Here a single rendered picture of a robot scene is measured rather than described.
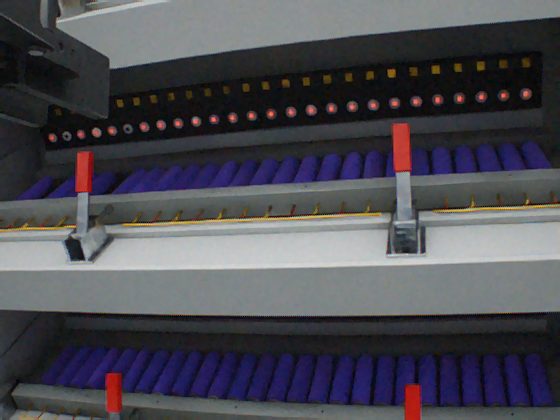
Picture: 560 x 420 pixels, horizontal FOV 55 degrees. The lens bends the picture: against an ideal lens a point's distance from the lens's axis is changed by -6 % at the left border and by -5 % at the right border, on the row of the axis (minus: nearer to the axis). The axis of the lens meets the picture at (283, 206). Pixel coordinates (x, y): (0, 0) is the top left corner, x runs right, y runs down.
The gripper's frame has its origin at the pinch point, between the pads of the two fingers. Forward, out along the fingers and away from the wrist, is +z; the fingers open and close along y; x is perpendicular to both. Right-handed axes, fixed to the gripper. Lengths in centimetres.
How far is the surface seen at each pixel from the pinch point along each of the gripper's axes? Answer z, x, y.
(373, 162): 31.1, 0.0, 11.5
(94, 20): 16.7, 10.5, -8.0
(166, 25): 17.4, 9.3, -2.1
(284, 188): 26.4, -2.4, 4.4
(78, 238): 21.5, -6.3, -12.4
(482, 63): 32.5, 8.8, 21.8
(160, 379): 33.9, -20.7, -11.3
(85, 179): 21.6, -1.3, -11.8
